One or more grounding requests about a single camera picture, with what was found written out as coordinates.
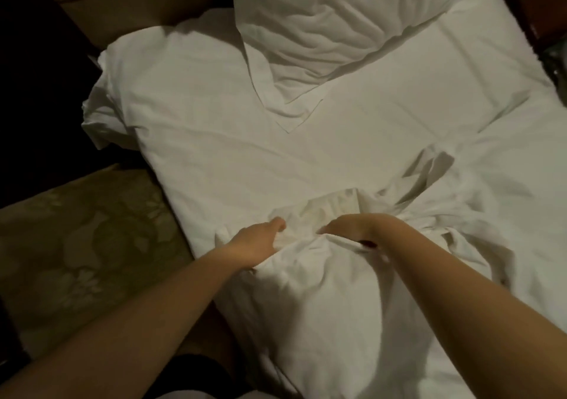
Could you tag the person's black shorts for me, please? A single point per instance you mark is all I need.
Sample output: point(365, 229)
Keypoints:
point(190, 378)

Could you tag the person's right forearm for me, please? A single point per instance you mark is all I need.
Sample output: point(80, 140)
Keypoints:
point(487, 315)

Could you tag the white pillow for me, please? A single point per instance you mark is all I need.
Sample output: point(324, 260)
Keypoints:
point(337, 22)

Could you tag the beige padded headboard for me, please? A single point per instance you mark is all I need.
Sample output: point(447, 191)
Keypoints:
point(133, 0)

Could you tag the person's left forearm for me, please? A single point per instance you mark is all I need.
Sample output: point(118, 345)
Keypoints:
point(115, 341)

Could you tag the person's right hand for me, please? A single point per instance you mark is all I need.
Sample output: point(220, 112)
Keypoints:
point(359, 228)

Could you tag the reddish wooden nightstand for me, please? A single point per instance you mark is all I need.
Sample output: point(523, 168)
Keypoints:
point(545, 13)

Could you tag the person's left hand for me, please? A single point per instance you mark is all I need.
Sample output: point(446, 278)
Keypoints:
point(252, 242)

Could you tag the dark wooden column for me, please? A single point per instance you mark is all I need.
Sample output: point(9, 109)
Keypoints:
point(35, 75)

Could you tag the white duvet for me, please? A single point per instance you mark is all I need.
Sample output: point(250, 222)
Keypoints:
point(337, 323)

